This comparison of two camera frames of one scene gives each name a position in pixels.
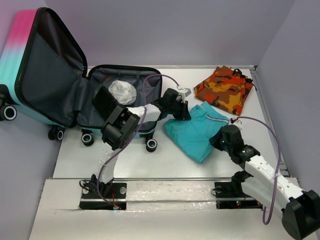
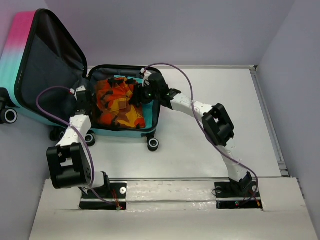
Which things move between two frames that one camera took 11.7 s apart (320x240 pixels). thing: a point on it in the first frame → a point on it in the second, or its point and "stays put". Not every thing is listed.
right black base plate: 229,195 stays put
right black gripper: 214,139 → 135,98
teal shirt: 192,137 → 147,108
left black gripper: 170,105 → 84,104
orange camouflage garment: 227,88 → 113,107
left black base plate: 90,201 stays put
